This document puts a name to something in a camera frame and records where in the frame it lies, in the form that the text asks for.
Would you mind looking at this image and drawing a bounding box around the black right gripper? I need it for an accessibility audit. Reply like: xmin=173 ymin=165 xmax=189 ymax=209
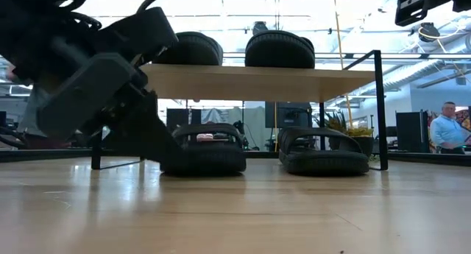
xmin=395 ymin=0 xmax=471 ymax=27

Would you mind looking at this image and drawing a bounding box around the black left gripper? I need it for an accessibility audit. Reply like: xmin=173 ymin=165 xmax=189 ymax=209
xmin=36 ymin=53 xmax=181 ymax=163

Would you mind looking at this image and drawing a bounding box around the black rubber slide sandal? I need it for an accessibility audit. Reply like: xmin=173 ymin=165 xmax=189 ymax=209
xmin=244 ymin=29 xmax=316 ymax=69
xmin=160 ymin=122 xmax=247 ymax=175
xmin=153 ymin=31 xmax=224 ymax=66
xmin=277 ymin=126 xmax=370 ymax=176

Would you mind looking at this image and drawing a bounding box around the black panel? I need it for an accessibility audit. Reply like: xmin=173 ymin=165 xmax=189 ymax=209
xmin=166 ymin=107 xmax=202 ymax=135

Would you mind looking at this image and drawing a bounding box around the person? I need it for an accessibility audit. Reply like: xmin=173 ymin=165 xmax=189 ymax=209
xmin=429 ymin=101 xmax=469 ymax=155

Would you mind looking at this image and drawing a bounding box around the potted plant in black pot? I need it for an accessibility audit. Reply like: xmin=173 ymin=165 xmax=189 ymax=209
xmin=315 ymin=110 xmax=375 ymax=158

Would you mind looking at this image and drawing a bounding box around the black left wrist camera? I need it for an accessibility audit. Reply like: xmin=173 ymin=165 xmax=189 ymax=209
xmin=93 ymin=6 xmax=180 ymax=66

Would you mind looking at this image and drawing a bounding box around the wood shelf with black frame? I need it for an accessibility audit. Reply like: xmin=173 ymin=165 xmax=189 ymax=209
xmin=91 ymin=49 xmax=389 ymax=171

